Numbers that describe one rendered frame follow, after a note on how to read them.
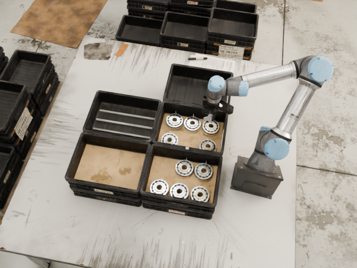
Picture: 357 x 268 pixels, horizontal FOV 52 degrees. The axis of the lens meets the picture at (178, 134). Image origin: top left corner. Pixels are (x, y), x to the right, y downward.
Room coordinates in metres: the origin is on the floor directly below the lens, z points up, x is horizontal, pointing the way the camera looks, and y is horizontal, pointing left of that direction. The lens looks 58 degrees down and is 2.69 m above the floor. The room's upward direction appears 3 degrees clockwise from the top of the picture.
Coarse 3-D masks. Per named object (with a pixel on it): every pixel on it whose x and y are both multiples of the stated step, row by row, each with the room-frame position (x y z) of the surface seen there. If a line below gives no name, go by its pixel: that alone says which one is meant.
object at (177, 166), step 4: (184, 160) 0.95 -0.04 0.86; (176, 164) 0.92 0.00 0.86; (180, 164) 0.92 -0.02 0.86; (188, 164) 0.93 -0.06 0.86; (192, 164) 0.93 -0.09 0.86; (176, 168) 0.90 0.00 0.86; (192, 168) 0.90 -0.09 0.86; (180, 172) 0.88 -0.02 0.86; (184, 172) 0.88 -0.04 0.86; (188, 172) 0.88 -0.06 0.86; (184, 176) 0.85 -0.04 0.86
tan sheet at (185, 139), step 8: (200, 120) 1.24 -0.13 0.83; (160, 128) 1.17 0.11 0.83; (168, 128) 1.18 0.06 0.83; (200, 128) 1.19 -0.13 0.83; (160, 136) 1.12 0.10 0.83; (184, 136) 1.13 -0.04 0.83; (192, 136) 1.13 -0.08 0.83; (200, 136) 1.13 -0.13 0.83; (208, 136) 1.13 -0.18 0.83; (216, 136) 1.14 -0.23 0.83; (184, 144) 1.07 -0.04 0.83; (192, 144) 1.07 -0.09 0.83; (216, 144) 1.08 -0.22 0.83
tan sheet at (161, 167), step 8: (160, 160) 0.96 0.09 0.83; (168, 160) 0.96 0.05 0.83; (176, 160) 0.96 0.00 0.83; (152, 168) 0.91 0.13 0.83; (160, 168) 0.91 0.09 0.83; (168, 168) 0.91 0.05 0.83; (184, 168) 0.92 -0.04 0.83; (216, 168) 0.93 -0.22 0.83; (152, 176) 0.86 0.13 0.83; (160, 176) 0.86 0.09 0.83; (168, 176) 0.86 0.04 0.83; (176, 176) 0.87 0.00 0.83; (192, 176) 0.87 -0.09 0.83; (168, 184) 0.82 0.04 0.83; (184, 184) 0.82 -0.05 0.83; (192, 184) 0.82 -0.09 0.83; (200, 184) 0.82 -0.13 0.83; (208, 184) 0.83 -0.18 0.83; (168, 192) 0.77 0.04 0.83
